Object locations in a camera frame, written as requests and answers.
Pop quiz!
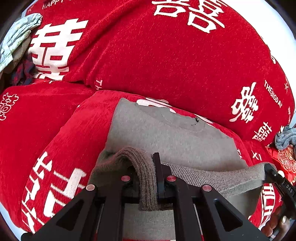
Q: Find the person's right hand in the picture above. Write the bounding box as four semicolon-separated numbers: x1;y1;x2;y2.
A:
261;207;290;240

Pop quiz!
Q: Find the red embroidered cushion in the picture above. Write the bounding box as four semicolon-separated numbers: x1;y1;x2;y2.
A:
266;144;296;186

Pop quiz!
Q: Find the grey-blue crumpled cloth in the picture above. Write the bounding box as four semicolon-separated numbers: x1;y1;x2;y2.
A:
274;126;296;150

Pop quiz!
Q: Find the red sofa cover with characters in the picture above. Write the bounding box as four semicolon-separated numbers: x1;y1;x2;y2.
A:
1;1;295;233

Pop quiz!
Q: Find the dark plaid cloth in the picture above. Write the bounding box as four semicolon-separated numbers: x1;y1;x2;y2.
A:
11;54;35;86

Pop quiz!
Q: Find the pale green striped cloth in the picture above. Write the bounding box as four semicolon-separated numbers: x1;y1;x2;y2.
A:
1;13;43;72

